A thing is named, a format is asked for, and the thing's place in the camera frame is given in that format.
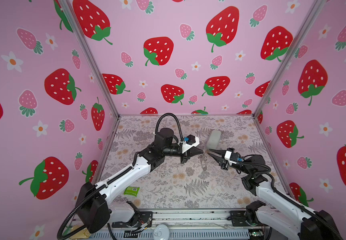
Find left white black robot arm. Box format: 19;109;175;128
57;128;204;240

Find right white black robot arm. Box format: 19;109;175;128
208;148;342;240

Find pale green glasses case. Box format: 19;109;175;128
206;130;222;150

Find green snack packet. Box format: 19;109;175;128
124;187;140;197

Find white round device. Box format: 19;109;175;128
153;224;170;240

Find gold tin can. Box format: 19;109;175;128
69;228;92;240

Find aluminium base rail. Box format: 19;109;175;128
86;209;286;240

